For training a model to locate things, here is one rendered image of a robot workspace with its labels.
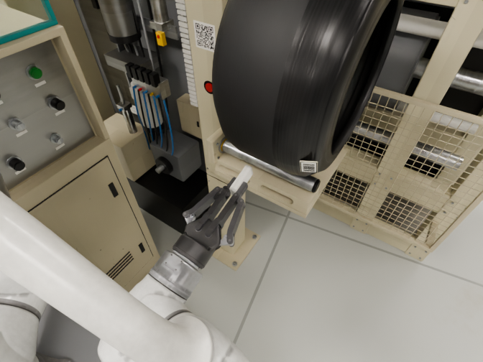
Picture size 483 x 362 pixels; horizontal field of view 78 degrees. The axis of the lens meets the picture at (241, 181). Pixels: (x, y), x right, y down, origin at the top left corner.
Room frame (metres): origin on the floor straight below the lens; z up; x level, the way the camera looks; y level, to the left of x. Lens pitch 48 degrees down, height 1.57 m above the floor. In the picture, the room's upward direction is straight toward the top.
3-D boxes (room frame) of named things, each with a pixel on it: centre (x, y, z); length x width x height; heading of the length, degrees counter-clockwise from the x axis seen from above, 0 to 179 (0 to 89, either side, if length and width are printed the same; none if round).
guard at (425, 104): (0.95, -0.53, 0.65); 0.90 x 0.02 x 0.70; 56
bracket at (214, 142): (0.90, -0.01, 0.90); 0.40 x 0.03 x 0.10; 146
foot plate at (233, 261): (0.92, 0.07, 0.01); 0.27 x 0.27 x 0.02; 56
